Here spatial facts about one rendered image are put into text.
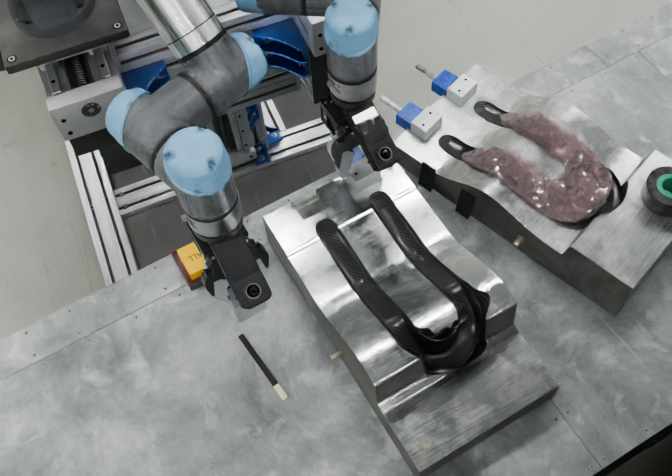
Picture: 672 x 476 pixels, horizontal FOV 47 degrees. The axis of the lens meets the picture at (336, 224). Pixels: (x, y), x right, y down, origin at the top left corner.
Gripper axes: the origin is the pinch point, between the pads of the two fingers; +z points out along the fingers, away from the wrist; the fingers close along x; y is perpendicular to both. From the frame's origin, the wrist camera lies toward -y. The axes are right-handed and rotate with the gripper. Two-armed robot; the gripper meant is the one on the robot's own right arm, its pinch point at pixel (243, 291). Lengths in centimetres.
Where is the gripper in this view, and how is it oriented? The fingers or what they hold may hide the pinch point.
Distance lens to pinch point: 122.6
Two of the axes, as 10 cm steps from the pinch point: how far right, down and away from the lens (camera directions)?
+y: -5.0, -7.3, 4.5
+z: 0.4, 5.1, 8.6
